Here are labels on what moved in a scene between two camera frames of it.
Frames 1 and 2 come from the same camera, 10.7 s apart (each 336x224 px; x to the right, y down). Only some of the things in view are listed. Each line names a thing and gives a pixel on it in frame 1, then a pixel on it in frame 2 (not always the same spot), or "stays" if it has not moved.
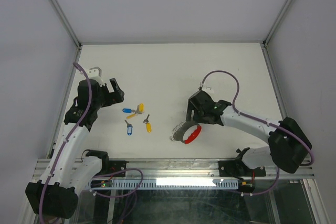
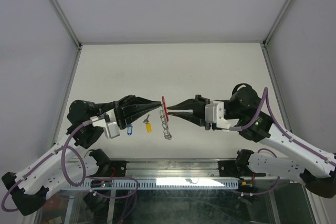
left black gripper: x=116 y=96 to x=130 y=108
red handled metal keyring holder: x=178 y=132 to x=165 y=118
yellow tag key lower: x=148 y=126 stays
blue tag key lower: x=129 y=127 stays
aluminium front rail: x=191 y=168 stays
